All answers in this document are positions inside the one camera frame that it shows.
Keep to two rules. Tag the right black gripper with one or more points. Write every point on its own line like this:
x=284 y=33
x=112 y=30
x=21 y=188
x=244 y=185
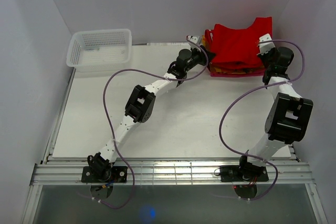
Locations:
x=262 y=57

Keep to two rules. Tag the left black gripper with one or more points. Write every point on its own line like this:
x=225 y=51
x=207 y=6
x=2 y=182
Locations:
x=201 y=55

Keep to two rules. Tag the red trousers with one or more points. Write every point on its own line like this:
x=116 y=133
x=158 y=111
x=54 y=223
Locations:
x=260 y=25

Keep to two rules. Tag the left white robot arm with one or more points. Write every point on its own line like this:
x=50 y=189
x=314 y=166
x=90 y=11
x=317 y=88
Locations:
x=140 y=105

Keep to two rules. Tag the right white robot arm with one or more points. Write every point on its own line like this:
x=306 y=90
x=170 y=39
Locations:
x=288 y=118

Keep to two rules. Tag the orange camouflage folded trousers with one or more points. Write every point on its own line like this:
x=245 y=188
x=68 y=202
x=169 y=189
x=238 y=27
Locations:
x=234 y=53

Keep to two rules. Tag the white perforated plastic basket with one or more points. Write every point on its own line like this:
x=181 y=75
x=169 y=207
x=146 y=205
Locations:
x=100 y=50

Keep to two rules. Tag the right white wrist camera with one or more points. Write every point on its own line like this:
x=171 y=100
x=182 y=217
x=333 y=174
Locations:
x=265 y=44

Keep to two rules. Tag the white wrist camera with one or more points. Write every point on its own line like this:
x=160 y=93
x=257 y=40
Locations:
x=193 y=41
x=265 y=44

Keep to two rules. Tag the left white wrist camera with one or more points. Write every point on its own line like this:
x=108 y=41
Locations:
x=193 y=41

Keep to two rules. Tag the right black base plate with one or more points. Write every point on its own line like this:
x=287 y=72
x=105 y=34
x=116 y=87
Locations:
x=234 y=173

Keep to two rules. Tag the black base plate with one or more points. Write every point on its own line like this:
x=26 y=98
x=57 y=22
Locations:
x=234 y=173
x=116 y=174

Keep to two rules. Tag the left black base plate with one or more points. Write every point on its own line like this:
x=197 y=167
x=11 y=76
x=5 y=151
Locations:
x=116 y=174

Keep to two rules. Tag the aluminium frame rail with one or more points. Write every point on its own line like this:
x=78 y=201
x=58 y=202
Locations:
x=168 y=172

